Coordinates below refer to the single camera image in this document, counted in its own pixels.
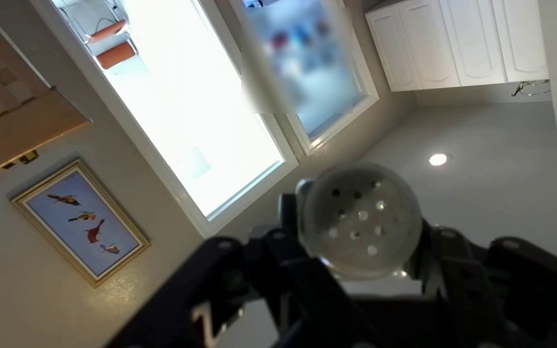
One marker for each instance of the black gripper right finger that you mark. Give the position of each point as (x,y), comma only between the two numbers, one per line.
(499,296)

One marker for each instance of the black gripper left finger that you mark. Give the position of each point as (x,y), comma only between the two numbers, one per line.
(211,287)

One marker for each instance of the framed bird picture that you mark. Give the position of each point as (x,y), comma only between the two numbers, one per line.
(81,221)

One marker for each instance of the white kitchen cabinets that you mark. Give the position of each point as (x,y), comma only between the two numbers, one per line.
(459,43)

